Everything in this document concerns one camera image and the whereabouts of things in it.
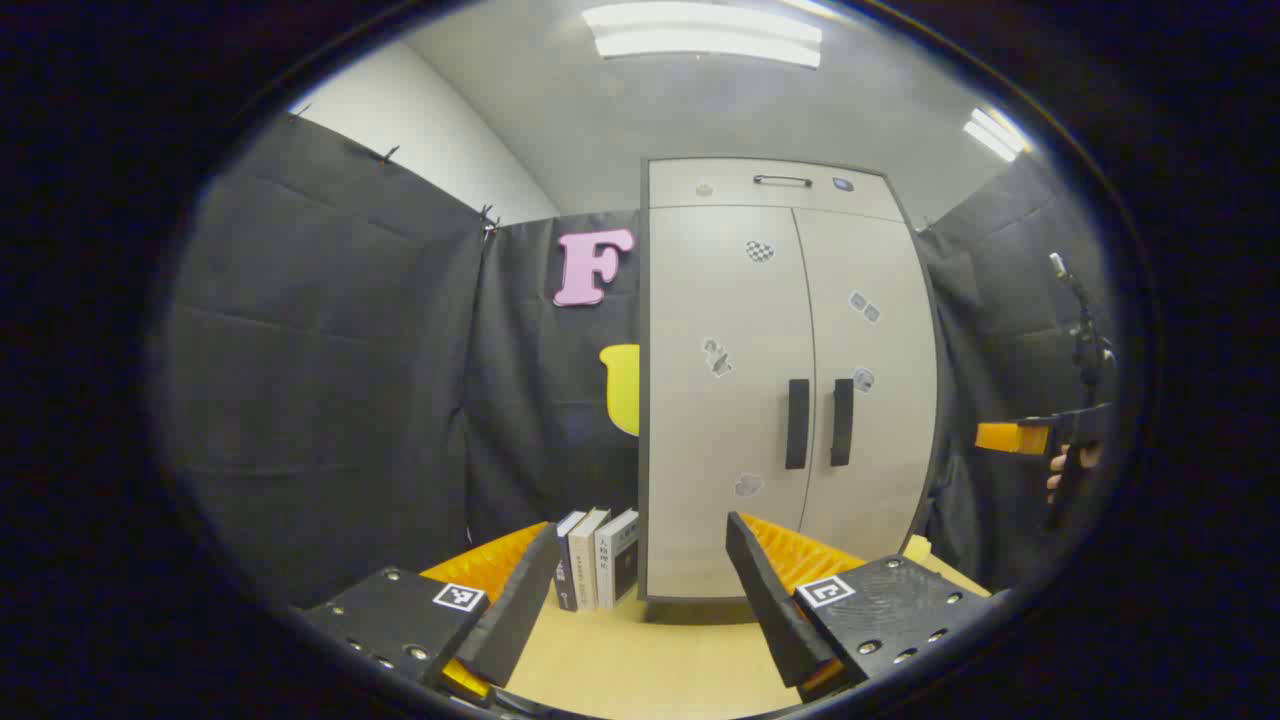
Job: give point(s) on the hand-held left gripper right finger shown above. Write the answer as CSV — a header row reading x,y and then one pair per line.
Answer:
x,y
765,600

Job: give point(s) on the grey cabinet drawer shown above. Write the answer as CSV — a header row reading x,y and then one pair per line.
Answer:
x,y
720,185

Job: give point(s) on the small ceiling light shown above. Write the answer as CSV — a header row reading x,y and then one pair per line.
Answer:
x,y
995,133

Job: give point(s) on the grey cabinet door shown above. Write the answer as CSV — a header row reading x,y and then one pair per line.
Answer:
x,y
885,440
720,430

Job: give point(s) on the cream book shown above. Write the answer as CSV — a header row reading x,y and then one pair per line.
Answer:
x,y
585,560

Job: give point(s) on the black backdrop cloth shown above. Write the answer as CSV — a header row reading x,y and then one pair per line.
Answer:
x,y
330,380

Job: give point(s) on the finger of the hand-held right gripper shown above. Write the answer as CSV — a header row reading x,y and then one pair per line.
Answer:
x,y
1000,437

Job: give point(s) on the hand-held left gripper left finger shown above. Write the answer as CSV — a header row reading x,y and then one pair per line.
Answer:
x,y
520,600

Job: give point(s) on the dark blue book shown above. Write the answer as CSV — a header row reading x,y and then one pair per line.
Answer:
x,y
566,580

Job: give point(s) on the grey and black book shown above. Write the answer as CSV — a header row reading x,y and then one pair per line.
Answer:
x,y
618,555

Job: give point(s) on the grey double-door shoe cabinet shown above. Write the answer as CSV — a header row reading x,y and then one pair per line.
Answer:
x,y
730,400

